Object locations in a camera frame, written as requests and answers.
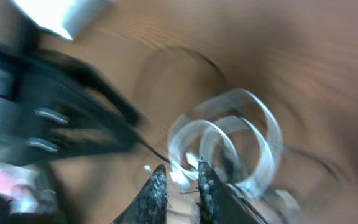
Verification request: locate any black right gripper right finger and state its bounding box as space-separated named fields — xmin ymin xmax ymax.
xmin=198 ymin=161 xmax=259 ymax=224

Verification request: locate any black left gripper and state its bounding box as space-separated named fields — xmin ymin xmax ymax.
xmin=0 ymin=43 xmax=140 ymax=165

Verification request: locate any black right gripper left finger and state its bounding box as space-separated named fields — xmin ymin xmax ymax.
xmin=112 ymin=164 xmax=167 ymax=224

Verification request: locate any white cable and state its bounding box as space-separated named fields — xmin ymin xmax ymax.
xmin=166 ymin=88 xmax=284 ymax=197

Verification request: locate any thin black cable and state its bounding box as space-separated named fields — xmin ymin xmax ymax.
xmin=135 ymin=45 xmax=341 ymax=224

